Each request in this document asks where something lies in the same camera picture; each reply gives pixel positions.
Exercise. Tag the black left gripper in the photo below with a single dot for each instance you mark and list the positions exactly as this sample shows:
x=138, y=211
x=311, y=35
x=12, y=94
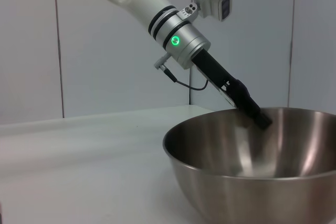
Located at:
x=210, y=66

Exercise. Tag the stainless steel bowl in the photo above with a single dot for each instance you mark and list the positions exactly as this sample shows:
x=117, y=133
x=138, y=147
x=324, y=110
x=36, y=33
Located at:
x=236, y=187

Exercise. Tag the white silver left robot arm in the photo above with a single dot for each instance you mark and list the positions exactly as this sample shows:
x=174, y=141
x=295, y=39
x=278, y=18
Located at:
x=162, y=16

